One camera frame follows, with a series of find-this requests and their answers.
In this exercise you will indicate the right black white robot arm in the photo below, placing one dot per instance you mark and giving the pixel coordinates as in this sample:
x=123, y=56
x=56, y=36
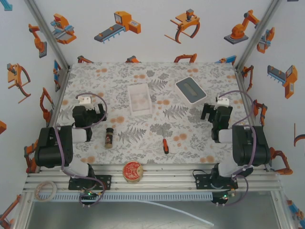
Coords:
x=250, y=145

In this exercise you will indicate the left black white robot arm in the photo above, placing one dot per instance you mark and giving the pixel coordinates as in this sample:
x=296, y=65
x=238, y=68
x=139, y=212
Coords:
x=51, y=148

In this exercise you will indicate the white translucent plastic bin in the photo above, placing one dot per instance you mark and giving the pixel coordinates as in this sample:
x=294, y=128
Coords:
x=139, y=100

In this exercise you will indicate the orange black screwdriver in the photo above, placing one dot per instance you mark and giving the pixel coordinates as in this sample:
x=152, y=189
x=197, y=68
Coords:
x=165, y=145

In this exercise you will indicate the brown spice jar black lid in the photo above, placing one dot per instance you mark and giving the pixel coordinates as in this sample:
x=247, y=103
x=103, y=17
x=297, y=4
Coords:
x=109, y=138

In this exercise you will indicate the white grey tissue box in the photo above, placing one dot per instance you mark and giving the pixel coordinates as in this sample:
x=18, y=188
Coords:
x=190, y=91

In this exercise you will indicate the round red gold tin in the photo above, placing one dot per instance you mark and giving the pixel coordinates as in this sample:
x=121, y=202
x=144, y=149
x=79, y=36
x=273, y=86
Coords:
x=132, y=172

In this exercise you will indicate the green lit circuit board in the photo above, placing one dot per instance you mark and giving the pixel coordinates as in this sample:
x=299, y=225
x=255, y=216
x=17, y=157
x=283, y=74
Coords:
x=224, y=197
x=89, y=194

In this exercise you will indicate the clear tape roll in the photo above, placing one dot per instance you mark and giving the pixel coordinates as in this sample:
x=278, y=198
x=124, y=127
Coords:
x=45, y=189

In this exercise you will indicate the white plastic tube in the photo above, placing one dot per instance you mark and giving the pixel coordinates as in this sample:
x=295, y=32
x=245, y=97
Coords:
x=181, y=212

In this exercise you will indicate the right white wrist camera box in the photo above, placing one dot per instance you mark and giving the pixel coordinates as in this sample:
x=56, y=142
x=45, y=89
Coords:
x=222, y=101

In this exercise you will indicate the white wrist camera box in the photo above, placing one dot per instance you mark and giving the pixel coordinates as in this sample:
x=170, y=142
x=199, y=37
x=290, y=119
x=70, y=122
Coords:
x=85, y=101
x=222, y=101

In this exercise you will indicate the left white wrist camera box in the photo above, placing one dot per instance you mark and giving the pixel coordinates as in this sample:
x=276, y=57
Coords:
x=85, y=101

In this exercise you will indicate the aluminium frame base rails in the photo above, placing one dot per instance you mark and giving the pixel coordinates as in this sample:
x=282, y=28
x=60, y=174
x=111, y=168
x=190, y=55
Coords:
x=155, y=183

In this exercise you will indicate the aluminium frame post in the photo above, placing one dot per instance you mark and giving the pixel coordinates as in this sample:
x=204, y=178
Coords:
x=257, y=35
x=47, y=33

